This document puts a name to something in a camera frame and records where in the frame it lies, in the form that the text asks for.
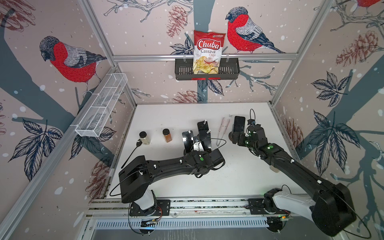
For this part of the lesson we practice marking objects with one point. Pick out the black spoon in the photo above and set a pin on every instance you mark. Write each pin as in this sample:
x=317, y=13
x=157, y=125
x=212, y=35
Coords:
x=138, y=144

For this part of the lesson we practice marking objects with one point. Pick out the Chuba cassava chips bag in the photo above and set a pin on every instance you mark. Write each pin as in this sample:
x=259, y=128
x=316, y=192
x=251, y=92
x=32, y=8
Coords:
x=207, y=52

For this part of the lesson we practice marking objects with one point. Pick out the black phone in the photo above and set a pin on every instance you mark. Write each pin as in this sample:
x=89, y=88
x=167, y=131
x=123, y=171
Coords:
x=239, y=124
x=188, y=140

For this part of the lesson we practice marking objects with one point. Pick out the black wire wall basket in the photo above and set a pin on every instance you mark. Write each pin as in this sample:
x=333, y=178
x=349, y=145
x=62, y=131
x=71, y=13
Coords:
x=229, y=69

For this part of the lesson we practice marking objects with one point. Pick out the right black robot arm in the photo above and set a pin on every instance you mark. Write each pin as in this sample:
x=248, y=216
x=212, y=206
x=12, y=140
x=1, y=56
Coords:
x=329, y=206

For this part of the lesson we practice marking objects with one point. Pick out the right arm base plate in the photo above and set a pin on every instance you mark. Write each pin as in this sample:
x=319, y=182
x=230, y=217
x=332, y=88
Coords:
x=258, y=207

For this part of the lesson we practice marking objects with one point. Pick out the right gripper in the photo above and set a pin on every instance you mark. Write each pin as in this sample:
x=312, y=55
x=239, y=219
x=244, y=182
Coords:
x=240, y=137

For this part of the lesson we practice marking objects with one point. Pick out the aluminium rail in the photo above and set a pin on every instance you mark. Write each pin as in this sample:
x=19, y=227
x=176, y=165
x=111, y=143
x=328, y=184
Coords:
x=207, y=207

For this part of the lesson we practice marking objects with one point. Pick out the orange spice jar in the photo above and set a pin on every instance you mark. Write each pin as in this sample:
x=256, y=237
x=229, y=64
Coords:
x=167, y=135

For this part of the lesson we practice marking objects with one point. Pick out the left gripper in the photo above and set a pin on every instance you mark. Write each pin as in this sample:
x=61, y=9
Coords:
x=209, y=150

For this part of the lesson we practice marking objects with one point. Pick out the white mesh wall basket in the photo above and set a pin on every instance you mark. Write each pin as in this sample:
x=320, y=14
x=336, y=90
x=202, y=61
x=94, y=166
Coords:
x=96, y=117

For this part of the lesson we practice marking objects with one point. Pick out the pale spice jar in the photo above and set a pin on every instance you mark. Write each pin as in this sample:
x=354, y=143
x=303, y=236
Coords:
x=144, y=137

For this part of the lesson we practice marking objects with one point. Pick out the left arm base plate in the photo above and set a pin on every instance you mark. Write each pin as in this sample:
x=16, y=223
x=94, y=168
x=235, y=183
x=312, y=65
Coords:
x=161, y=208

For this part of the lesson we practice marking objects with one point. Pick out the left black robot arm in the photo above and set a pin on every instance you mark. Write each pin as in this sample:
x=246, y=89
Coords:
x=135, y=177

